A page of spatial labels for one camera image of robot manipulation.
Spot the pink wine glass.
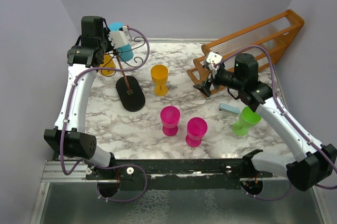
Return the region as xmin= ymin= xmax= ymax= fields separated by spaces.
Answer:
xmin=160 ymin=106 xmax=181 ymax=137
xmin=185 ymin=117 xmax=208 ymax=148

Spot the metal wine glass rack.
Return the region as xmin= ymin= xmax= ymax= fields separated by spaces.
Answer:
xmin=107 ymin=49 xmax=145 ymax=112

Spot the blue wine glass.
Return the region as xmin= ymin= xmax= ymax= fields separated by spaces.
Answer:
xmin=109 ymin=22 xmax=134 ymax=62

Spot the yellow wine glass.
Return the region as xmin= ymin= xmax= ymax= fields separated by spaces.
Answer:
xmin=151 ymin=64 xmax=169 ymax=96
xmin=98 ymin=53 xmax=116 ymax=77

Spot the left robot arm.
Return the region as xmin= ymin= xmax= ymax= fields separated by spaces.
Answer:
xmin=44 ymin=16 xmax=116 ymax=179

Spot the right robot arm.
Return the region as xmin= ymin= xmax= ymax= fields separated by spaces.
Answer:
xmin=194 ymin=52 xmax=336 ymax=191

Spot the green wine glass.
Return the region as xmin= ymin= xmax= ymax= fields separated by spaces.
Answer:
xmin=232 ymin=106 xmax=261 ymax=137

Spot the wooden dish rack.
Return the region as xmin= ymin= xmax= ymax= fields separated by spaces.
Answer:
xmin=187 ymin=9 xmax=304 ymax=87

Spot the light blue eraser block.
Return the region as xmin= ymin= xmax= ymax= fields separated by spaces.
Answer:
xmin=218 ymin=103 xmax=241 ymax=116

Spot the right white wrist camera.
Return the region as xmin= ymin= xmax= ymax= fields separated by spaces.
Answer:
xmin=204 ymin=52 xmax=222 ymax=73

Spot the black base frame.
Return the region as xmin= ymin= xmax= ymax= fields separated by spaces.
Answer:
xmin=86 ymin=158 xmax=272 ymax=191

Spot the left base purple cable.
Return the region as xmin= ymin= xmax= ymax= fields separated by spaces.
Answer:
xmin=96 ymin=164 xmax=150 ymax=203

